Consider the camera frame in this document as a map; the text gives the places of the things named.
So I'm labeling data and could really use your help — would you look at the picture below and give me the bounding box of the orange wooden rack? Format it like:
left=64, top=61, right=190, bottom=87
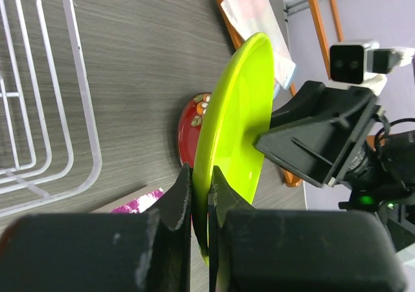
left=207, top=0, right=344, bottom=189

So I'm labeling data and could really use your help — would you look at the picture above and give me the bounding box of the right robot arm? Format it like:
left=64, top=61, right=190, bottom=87
left=254, top=81, right=414, bottom=250

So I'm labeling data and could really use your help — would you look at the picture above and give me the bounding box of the white wire dish rack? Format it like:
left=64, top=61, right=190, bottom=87
left=1, top=0, right=102, bottom=218

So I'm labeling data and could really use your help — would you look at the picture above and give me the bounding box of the purple treehouse book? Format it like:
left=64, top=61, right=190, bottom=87
left=92, top=186, right=164, bottom=213

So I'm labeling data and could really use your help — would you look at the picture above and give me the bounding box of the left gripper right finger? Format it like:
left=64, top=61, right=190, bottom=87
left=208, top=167, right=407, bottom=291

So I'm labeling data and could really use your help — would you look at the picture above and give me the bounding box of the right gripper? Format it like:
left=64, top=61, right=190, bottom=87
left=254, top=81, right=379, bottom=187

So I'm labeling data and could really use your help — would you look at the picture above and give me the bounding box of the white paper packet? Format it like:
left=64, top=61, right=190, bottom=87
left=220, top=0, right=296, bottom=95

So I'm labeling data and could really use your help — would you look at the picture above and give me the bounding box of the lime green plate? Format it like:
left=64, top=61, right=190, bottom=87
left=192, top=32, right=274, bottom=263

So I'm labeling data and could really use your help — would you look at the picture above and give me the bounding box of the red floral plate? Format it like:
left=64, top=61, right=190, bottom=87
left=177, top=92, right=211, bottom=167

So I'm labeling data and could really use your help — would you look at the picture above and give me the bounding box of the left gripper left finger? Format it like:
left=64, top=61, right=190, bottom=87
left=1, top=165, right=192, bottom=291

